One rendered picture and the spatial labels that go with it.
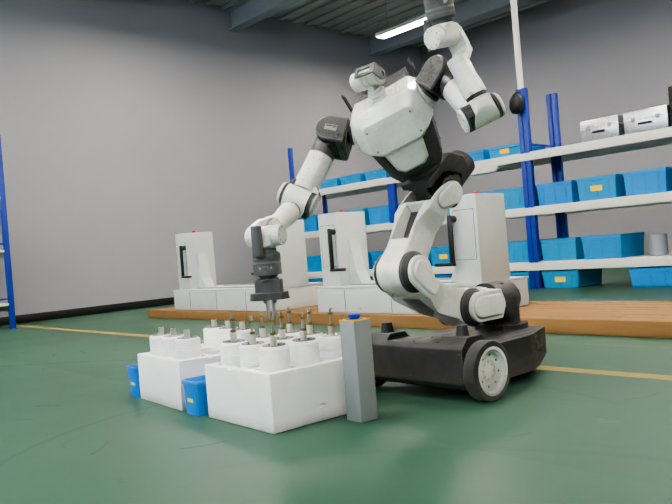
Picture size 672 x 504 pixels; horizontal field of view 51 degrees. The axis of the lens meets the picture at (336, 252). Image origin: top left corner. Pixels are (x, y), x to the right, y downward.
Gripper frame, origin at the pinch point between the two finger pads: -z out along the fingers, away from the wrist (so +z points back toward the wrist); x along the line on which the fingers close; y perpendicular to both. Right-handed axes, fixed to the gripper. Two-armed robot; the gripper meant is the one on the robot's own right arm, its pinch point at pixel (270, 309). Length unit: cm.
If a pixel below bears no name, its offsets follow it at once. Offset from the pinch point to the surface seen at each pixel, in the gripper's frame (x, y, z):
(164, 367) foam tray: -47, 40, -22
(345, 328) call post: 22.8, -1.6, -7.4
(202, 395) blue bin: -29.0, 20.9, -29.3
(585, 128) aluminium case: 238, 433, 107
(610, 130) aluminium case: 254, 415, 101
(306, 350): 9.8, 3.3, -14.0
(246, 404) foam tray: -10.0, -0.5, -28.9
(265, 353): -2.2, -4.2, -12.9
